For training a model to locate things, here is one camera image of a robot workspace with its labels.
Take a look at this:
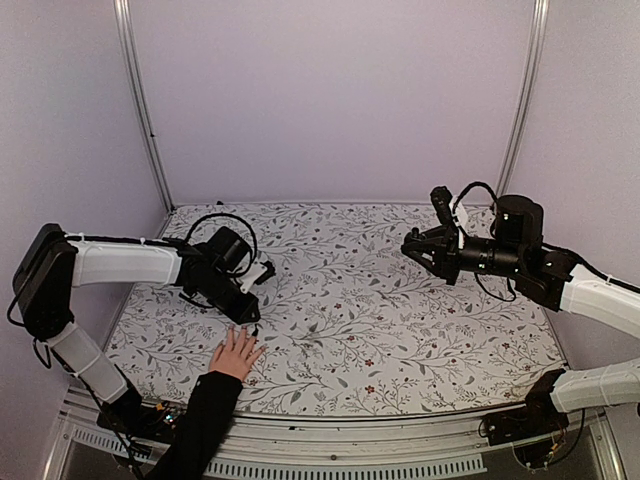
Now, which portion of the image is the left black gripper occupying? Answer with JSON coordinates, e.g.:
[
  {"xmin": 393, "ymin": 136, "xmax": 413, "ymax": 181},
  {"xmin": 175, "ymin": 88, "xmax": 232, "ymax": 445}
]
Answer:
[{"xmin": 194, "ymin": 268, "xmax": 261, "ymax": 324}]

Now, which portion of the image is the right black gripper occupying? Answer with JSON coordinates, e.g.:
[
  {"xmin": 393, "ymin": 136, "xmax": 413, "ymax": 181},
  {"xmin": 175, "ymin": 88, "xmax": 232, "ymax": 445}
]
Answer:
[{"xmin": 402, "ymin": 224, "xmax": 525, "ymax": 286}]

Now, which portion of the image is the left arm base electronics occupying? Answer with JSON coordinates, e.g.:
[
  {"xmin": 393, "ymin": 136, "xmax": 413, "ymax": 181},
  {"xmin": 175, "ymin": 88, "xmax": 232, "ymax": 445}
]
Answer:
[{"xmin": 94, "ymin": 389, "xmax": 181, "ymax": 471}]

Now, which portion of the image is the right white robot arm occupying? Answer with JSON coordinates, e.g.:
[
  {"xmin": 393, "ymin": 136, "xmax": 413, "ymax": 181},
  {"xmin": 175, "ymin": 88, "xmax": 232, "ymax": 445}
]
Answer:
[{"xmin": 401, "ymin": 187, "xmax": 639, "ymax": 436}]

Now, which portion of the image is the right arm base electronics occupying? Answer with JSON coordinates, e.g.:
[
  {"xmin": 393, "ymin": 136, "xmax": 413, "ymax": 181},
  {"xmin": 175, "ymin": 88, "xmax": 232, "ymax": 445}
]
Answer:
[{"xmin": 477, "ymin": 369, "xmax": 586, "ymax": 471}]

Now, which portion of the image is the black sleeved forearm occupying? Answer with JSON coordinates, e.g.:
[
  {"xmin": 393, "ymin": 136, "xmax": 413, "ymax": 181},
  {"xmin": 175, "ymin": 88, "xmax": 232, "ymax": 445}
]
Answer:
[{"xmin": 145, "ymin": 371, "xmax": 242, "ymax": 480}]

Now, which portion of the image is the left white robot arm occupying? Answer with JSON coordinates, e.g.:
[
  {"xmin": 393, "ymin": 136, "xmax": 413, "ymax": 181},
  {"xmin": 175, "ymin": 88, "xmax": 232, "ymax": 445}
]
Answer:
[{"xmin": 7, "ymin": 223, "xmax": 275, "ymax": 434}]

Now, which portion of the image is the person's bare hand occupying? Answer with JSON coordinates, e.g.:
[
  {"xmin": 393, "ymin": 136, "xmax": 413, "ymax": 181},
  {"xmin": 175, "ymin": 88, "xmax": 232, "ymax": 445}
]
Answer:
[{"xmin": 208, "ymin": 327, "xmax": 266, "ymax": 382}]

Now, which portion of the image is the floral patterned table mat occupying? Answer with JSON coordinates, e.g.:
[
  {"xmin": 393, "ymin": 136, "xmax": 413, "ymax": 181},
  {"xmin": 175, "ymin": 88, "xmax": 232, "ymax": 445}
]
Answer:
[{"xmin": 102, "ymin": 202, "xmax": 569, "ymax": 419}]

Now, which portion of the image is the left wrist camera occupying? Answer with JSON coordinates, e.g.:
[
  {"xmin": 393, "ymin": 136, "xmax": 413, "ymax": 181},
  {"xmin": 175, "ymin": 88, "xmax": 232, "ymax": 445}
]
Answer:
[{"xmin": 239, "ymin": 261, "xmax": 276, "ymax": 294}]

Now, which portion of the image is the left black braided cable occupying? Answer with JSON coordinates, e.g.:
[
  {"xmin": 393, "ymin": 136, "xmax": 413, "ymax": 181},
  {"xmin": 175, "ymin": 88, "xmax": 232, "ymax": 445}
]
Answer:
[{"xmin": 179, "ymin": 213, "xmax": 260, "ymax": 311}]

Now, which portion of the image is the right black cable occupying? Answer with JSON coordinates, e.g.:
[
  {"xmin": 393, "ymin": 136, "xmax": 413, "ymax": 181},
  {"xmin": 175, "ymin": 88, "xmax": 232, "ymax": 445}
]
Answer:
[{"xmin": 452, "ymin": 181, "xmax": 519, "ymax": 302}]

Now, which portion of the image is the metal table front rail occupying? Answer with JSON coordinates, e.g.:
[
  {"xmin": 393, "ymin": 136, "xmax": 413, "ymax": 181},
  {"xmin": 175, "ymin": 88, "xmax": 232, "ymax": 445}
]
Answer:
[{"xmin": 42, "ymin": 389, "xmax": 626, "ymax": 480}]

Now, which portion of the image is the right aluminium frame post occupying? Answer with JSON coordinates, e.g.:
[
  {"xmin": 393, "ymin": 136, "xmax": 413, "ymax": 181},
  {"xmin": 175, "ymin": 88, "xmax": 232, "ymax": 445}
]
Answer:
[{"xmin": 495, "ymin": 0, "xmax": 550, "ymax": 196}]

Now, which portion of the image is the aluminium frame post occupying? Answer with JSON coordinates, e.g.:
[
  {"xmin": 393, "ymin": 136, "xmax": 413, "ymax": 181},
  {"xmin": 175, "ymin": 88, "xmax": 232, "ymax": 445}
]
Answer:
[
  {"xmin": 113, "ymin": 0, "xmax": 175, "ymax": 214},
  {"xmin": 495, "ymin": 0, "xmax": 550, "ymax": 196}
]

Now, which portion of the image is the left aluminium frame post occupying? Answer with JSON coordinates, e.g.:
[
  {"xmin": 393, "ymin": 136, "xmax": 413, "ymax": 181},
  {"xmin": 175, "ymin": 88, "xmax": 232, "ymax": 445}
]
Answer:
[{"xmin": 113, "ymin": 0, "xmax": 175, "ymax": 214}]

